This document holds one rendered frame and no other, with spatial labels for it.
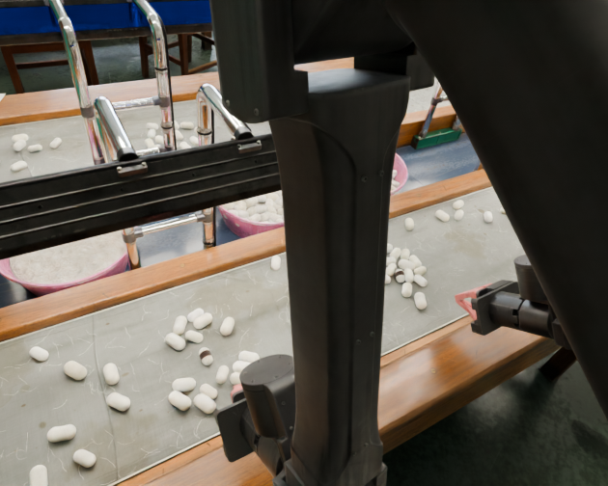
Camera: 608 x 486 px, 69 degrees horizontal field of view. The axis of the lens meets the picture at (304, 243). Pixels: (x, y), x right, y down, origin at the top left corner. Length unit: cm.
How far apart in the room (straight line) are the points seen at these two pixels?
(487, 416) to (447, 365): 95
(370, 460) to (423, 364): 47
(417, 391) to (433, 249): 39
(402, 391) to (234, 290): 36
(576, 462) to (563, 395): 24
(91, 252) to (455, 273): 78
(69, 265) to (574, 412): 173
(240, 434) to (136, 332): 35
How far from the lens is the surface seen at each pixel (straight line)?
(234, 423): 55
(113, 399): 77
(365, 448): 37
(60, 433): 77
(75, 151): 127
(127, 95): 145
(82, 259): 99
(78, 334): 87
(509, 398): 187
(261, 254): 93
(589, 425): 199
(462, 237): 114
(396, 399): 79
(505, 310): 78
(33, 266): 101
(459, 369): 86
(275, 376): 43
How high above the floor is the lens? 144
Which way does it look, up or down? 45 degrees down
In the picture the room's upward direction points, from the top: 11 degrees clockwise
